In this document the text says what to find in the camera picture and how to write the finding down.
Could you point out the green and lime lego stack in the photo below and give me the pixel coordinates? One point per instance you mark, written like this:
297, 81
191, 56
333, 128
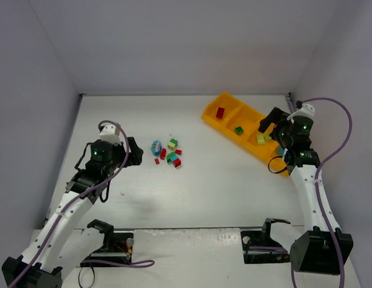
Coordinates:
172, 144

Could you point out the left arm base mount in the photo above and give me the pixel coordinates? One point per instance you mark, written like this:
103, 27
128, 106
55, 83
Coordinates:
119, 251

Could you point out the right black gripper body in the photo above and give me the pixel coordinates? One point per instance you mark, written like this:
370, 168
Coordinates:
272, 117

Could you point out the green blue red lego stack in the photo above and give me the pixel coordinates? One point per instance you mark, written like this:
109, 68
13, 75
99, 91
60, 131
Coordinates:
172, 158

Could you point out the small green lego brick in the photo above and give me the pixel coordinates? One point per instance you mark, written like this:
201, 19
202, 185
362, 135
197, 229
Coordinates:
239, 130

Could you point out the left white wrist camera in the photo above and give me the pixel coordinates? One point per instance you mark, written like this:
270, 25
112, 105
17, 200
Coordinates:
110, 133

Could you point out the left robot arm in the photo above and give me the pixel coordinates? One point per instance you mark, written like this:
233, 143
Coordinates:
49, 260

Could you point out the red arch lego block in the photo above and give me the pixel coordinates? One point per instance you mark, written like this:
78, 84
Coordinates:
220, 113

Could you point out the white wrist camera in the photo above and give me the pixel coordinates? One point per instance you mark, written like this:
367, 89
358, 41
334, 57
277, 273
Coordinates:
110, 133
303, 109

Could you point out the light green lego brick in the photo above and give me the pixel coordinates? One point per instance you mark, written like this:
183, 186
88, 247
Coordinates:
260, 139

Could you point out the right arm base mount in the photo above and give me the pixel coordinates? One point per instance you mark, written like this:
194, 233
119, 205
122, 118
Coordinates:
260, 250

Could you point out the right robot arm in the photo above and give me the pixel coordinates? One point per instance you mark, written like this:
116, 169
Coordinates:
322, 248

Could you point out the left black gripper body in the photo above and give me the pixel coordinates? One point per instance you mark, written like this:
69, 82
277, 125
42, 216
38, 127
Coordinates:
132, 151

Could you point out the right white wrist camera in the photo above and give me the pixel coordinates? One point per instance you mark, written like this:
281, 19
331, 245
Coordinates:
303, 109

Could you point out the yellow divided sorting tray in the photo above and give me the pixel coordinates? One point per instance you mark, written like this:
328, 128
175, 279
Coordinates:
237, 113

